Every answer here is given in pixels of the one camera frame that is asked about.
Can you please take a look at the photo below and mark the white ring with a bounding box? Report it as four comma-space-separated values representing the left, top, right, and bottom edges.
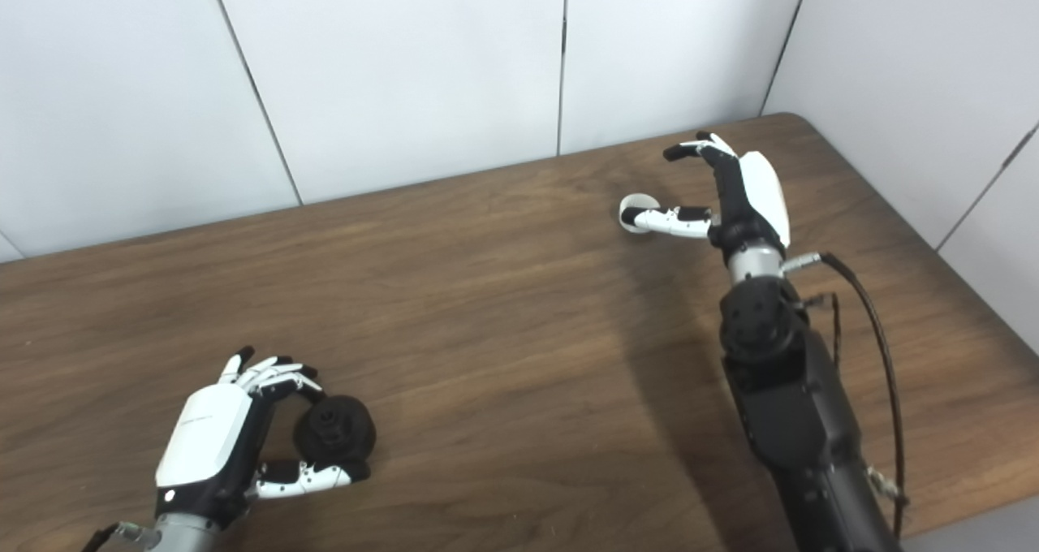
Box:
619, 192, 662, 234

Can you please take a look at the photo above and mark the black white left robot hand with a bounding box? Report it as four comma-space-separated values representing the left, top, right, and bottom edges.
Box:
154, 346, 371, 528

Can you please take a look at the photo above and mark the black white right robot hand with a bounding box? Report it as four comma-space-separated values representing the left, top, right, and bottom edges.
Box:
621, 132, 791, 262

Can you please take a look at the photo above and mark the round black part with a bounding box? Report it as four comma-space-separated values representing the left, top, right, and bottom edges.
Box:
293, 395, 377, 465

